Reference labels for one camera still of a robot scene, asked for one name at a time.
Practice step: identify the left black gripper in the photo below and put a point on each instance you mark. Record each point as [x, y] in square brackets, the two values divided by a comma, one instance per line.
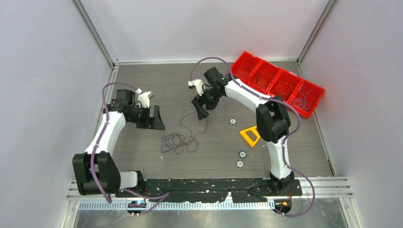
[151, 123]

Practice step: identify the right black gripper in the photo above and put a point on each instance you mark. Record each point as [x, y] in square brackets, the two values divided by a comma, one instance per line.
[198, 101]

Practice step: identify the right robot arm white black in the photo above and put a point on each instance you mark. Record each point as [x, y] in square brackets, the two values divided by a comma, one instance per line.
[272, 119]

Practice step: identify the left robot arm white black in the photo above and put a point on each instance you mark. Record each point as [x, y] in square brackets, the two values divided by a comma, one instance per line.
[95, 170]

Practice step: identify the poker chip centre table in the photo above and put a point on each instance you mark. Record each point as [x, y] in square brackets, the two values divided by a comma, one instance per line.
[232, 121]

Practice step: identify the yellow triangular plastic block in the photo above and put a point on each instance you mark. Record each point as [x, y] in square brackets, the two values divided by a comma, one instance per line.
[250, 136]

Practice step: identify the poker chip lower upper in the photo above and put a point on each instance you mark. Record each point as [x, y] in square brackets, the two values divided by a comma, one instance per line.
[242, 154]

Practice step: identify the poker chip lowest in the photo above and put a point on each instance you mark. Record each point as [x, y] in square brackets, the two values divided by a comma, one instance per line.
[240, 164]

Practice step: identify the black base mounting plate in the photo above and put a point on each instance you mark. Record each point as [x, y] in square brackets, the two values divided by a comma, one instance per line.
[241, 190]

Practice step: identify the red four-compartment bin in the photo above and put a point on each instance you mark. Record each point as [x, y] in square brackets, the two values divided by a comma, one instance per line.
[269, 79]

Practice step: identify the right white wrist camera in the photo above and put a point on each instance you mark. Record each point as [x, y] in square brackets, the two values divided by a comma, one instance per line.
[197, 84]

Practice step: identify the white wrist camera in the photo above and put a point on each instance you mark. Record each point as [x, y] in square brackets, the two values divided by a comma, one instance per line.
[144, 98]
[197, 84]

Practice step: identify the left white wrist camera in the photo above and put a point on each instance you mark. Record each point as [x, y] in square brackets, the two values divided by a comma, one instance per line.
[144, 98]

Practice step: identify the white slotted cable duct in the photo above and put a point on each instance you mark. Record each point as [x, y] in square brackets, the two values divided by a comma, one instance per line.
[144, 205]

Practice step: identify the aluminium frame rail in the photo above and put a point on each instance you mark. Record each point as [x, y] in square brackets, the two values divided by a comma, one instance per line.
[325, 187]

